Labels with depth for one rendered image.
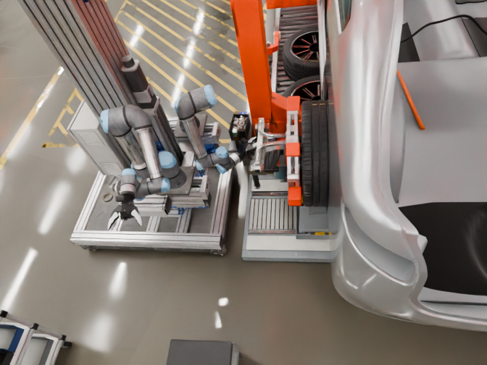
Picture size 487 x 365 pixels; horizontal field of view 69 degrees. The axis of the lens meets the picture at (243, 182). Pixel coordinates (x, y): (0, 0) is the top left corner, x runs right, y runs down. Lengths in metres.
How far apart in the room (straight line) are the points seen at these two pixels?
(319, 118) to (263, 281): 1.34
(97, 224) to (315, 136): 2.01
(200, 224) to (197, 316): 0.68
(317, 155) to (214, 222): 1.18
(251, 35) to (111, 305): 2.22
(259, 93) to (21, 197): 2.71
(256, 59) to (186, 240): 1.41
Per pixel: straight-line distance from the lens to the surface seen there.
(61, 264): 3.46
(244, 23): 2.23
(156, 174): 1.91
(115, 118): 1.92
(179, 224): 2.86
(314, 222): 2.70
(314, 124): 1.98
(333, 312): 2.69
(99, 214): 3.25
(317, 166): 1.94
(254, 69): 2.40
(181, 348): 2.40
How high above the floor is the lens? 2.58
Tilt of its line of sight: 53 degrees down
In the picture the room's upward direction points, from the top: 15 degrees counter-clockwise
